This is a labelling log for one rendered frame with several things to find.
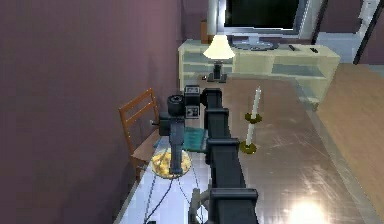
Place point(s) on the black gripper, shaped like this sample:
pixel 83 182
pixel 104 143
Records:
pixel 176 128

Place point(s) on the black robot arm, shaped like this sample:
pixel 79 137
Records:
pixel 224 160

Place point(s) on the golden glass bowl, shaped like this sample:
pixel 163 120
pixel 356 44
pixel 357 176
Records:
pixel 160 164

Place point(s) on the brown wooden chair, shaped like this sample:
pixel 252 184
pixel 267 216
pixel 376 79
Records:
pixel 144 151

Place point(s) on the teal book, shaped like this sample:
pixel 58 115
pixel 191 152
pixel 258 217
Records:
pixel 194 140

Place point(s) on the white candle in brass holder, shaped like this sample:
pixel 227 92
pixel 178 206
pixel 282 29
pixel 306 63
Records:
pixel 250 135
pixel 255 101

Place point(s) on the cream shade table lamp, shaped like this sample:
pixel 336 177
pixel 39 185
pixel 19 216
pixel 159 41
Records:
pixel 219 46

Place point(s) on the brown box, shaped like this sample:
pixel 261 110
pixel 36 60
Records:
pixel 204 31

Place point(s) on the cream television stand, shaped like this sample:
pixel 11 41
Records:
pixel 290 65

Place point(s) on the black remote control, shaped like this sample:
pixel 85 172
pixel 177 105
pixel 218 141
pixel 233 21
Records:
pixel 313 50
pixel 292 47

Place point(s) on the silver framed television set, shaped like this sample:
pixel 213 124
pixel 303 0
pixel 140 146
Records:
pixel 263 13

